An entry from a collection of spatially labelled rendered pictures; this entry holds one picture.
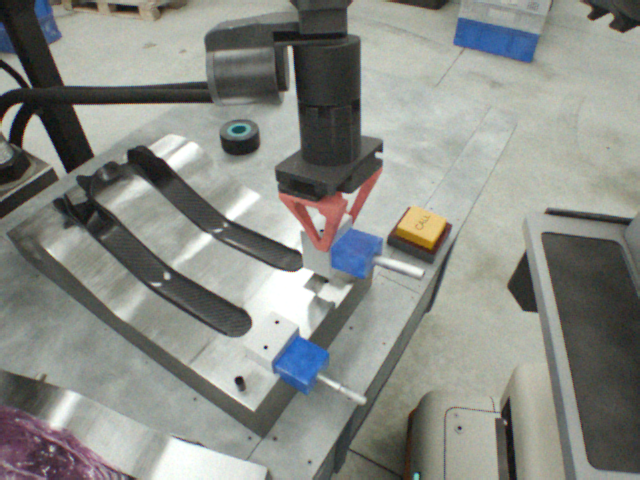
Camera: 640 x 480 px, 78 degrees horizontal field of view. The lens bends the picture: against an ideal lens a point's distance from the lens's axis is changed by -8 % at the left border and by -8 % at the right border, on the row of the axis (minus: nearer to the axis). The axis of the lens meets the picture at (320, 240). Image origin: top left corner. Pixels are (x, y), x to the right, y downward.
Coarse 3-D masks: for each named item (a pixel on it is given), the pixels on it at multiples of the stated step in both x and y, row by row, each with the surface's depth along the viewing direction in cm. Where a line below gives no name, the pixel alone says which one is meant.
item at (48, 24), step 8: (48, 16) 317; (40, 24) 312; (48, 24) 319; (56, 24) 326; (0, 32) 301; (48, 32) 321; (56, 32) 328; (0, 40) 309; (8, 40) 306; (48, 40) 324; (56, 40) 331; (0, 48) 317; (8, 48) 311
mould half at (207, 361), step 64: (64, 192) 67; (128, 192) 56; (64, 256) 49; (192, 256) 55; (128, 320) 48; (192, 320) 48; (256, 320) 48; (320, 320) 48; (192, 384) 49; (256, 384) 43
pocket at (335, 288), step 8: (336, 272) 55; (344, 272) 54; (312, 280) 53; (320, 280) 55; (328, 280) 55; (336, 280) 55; (344, 280) 55; (352, 280) 53; (304, 288) 52; (312, 288) 54; (320, 288) 54; (328, 288) 54; (336, 288) 54; (344, 288) 53; (320, 296) 53; (328, 296) 53; (336, 296) 53; (344, 296) 52; (336, 304) 51
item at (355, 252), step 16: (320, 224) 46; (304, 240) 46; (336, 240) 45; (352, 240) 45; (368, 240) 45; (304, 256) 47; (320, 256) 45; (336, 256) 45; (352, 256) 43; (368, 256) 43; (384, 256) 44; (320, 272) 47; (352, 272) 45; (368, 272) 45; (400, 272) 43; (416, 272) 42
